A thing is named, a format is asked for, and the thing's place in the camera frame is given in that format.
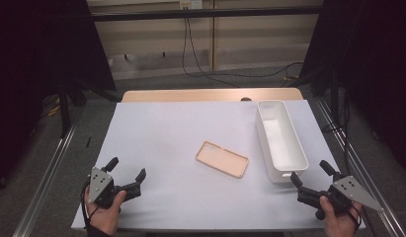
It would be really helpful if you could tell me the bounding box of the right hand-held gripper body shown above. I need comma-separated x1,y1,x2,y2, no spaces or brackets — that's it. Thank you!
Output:
297,175,384,221

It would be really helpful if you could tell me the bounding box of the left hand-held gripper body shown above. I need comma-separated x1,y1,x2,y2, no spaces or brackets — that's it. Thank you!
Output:
87,166,142,209

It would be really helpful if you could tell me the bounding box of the white plastic storage bin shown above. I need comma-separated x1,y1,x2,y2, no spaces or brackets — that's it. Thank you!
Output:
255,99,309,184

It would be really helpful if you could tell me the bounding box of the beige phone case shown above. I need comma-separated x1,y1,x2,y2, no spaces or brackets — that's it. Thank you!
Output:
195,140,250,180

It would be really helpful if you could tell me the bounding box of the person's left hand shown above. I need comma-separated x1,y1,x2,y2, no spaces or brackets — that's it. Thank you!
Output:
84,192,127,236

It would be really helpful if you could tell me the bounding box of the person's right hand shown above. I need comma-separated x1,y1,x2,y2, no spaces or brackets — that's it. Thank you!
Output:
320,196,364,237

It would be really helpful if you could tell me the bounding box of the black metal stand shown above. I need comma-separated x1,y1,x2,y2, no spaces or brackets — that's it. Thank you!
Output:
328,63,344,127

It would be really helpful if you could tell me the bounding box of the black tripod stand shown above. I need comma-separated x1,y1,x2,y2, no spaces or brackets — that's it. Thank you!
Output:
57,78,123,139

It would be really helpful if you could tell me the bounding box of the light wooden table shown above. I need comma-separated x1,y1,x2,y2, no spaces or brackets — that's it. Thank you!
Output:
121,87,304,103

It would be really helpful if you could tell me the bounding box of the black curtain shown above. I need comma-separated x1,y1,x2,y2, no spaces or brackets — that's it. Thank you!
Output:
0,0,118,192
298,0,406,173

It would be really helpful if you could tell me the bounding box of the black horizontal bar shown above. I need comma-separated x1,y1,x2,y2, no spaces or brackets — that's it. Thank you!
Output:
90,5,323,23

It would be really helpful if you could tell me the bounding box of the metal floor rail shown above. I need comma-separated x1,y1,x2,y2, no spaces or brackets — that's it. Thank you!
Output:
313,98,406,237
12,121,80,237

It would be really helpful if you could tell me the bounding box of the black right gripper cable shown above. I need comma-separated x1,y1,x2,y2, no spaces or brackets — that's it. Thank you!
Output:
349,202,364,232

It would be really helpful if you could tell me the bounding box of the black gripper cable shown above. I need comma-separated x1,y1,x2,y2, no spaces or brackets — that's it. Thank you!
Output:
349,202,364,232
80,179,100,232

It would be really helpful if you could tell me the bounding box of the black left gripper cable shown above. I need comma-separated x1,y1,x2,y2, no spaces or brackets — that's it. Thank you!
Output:
80,179,100,232

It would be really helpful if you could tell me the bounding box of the yellow floor cable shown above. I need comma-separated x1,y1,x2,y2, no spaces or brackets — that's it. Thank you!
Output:
41,94,61,118

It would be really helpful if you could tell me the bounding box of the black hanging cable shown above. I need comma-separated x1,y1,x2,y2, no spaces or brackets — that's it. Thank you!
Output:
181,18,242,89
186,18,304,79

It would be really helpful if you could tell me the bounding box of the white wall socket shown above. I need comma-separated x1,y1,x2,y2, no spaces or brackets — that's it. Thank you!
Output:
179,0,203,11

